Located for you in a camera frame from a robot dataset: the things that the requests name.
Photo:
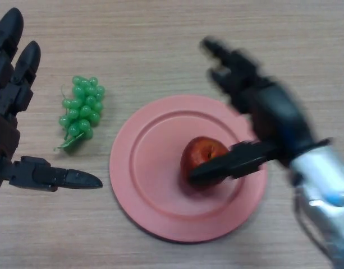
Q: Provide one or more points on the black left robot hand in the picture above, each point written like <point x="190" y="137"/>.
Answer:
<point x="4" y="95"/>

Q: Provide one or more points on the pink round plate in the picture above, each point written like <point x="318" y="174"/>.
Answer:
<point x="149" y="173"/>

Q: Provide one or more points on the green grape bunch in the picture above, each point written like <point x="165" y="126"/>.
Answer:
<point x="82" y="112"/>

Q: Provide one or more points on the red apple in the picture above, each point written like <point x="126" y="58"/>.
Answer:
<point x="197" y="151"/>

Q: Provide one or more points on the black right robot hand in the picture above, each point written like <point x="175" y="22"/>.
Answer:
<point x="278" y="112"/>

